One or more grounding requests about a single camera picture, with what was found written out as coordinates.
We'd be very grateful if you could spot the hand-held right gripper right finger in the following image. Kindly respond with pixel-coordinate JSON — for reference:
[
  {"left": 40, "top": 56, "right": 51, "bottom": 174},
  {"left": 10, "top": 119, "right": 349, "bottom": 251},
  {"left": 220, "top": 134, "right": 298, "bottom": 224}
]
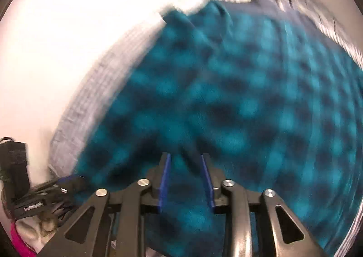
[{"left": 201, "top": 154, "right": 329, "bottom": 257}]

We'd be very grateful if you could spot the pink cloth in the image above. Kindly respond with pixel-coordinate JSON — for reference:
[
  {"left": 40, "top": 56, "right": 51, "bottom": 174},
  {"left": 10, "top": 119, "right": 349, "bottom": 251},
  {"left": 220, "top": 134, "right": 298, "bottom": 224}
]
[{"left": 10, "top": 221, "right": 38, "bottom": 257}]

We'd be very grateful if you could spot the white and grey fluffy cloth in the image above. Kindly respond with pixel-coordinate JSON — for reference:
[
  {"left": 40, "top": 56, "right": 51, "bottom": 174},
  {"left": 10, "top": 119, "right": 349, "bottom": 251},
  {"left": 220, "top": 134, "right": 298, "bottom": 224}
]
[{"left": 15, "top": 209, "right": 59, "bottom": 255}]

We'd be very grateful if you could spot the grey striped bed cover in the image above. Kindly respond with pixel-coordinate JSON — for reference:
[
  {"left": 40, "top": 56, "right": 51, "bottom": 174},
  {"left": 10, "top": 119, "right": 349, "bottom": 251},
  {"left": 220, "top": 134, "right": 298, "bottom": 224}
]
[{"left": 49, "top": 0, "right": 363, "bottom": 257}]

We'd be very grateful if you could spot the teal plaid fleece jacket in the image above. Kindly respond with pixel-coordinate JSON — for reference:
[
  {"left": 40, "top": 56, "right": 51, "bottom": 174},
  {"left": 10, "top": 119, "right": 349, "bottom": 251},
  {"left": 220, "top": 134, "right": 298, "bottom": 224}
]
[{"left": 76, "top": 0, "right": 361, "bottom": 257}]

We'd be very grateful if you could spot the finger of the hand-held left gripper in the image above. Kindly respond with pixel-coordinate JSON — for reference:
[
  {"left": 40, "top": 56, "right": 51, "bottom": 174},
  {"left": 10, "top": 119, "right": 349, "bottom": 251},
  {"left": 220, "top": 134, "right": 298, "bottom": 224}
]
[{"left": 14, "top": 175, "right": 87, "bottom": 218}]

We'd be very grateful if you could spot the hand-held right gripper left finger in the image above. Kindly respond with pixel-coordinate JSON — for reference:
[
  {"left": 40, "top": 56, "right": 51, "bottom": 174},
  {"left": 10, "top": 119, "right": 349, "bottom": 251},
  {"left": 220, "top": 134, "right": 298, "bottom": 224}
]
[{"left": 37, "top": 153, "right": 171, "bottom": 257}]

